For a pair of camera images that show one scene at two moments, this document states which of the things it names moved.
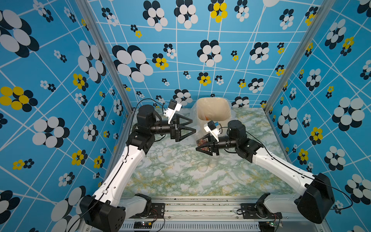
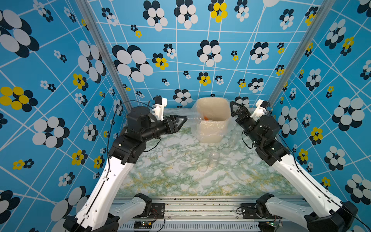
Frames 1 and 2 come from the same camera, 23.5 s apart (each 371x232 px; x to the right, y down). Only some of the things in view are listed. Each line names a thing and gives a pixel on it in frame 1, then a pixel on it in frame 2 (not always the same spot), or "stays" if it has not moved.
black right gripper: (212, 141) -> (241, 112)
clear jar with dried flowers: (213, 161) stays
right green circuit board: (267, 226) stays
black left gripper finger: (178, 116) stays
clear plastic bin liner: (220, 110) stays
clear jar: (200, 141) -> (193, 119)
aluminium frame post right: (324, 8) stays
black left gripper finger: (183, 132) -> (185, 119)
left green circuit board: (143, 224) stays
